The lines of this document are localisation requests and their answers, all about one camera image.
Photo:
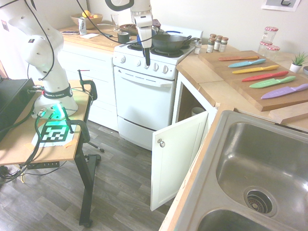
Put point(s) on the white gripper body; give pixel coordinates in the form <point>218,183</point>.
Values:
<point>144,33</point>

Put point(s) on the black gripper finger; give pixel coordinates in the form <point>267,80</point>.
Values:
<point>147,57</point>

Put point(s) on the white cabinet door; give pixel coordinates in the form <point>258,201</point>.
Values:
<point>175,156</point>

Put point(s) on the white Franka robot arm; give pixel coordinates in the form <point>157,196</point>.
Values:
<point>51,72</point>

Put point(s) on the white container inside cabinet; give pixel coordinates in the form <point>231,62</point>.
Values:
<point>197,111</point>

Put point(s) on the brown pot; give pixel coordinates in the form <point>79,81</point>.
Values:
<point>128,28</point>

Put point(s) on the black tape roll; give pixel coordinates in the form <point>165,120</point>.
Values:
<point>124,38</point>

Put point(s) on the black wok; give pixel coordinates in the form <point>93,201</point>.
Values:
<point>168,42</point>

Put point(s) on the clear drinking glass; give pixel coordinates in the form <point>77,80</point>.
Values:
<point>115,22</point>

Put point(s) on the black remote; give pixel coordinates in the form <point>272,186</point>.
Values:
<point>108,35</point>

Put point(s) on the white gas stove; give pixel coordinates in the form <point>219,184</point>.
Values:
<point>142,96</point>

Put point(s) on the glass salt shaker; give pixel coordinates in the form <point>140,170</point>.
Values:
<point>198,47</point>

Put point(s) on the wooden fruit bowl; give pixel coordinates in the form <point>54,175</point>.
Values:
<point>92,22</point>

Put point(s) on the white notepad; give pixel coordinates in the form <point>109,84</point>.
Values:
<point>89,36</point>

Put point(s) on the white lower kitchen cabinets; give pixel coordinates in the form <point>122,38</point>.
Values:
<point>91,72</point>

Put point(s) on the white drink can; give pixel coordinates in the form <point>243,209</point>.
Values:
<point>82,26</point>

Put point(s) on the black clamp red tip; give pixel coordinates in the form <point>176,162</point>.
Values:
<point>92,89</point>

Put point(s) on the spice jar brown lid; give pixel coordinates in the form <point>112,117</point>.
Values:
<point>217,43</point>
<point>210,45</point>
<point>223,45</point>

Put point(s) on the smartphone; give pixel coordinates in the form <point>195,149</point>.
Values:
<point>70,32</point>

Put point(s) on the large wooden cutting board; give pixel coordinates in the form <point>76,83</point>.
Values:
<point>226,69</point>

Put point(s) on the round metal door knob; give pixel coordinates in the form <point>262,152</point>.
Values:
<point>161,143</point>

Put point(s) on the orange knife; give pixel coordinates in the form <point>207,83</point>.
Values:
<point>235,58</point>

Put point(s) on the blue knife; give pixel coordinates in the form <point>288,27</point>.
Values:
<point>243,64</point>

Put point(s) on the yellow knife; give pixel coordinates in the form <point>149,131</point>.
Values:
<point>252,69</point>

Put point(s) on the red knife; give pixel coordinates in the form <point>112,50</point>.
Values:
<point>262,76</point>

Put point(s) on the printed black white tag sheet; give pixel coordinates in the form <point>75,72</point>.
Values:
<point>54,134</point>

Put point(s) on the green knife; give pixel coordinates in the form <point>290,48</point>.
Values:
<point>269,83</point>

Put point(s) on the tall glass jar checkered lid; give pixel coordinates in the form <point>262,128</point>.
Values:
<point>270,34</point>

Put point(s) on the stainless steel double sink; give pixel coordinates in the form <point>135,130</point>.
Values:
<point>240,144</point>

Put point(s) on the paper poster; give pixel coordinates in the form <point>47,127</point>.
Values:
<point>272,4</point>

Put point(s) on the white refrigerator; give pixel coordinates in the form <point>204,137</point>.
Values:
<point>12,55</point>

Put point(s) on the purple knife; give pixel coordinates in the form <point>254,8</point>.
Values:
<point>281,92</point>

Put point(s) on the dark rectangular fridge magnet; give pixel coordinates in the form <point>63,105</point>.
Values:
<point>4,25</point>

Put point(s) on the black control box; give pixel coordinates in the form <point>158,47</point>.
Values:
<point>12,98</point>

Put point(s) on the small potted green plant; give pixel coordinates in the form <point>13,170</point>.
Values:
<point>296,66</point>

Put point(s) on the narrow wooden board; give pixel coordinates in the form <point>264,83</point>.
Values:
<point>288,113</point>

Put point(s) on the grey bowl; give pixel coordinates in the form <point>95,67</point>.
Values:
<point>305,71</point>

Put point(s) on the wooden table black legs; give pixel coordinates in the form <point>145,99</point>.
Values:
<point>16,149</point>

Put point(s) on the metal sink drain strainer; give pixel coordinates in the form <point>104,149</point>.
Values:
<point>260,201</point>

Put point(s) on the dark red wrist mount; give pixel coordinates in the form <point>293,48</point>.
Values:
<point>157,23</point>

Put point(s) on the white corner cabinet frame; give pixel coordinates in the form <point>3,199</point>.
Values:
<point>176,96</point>

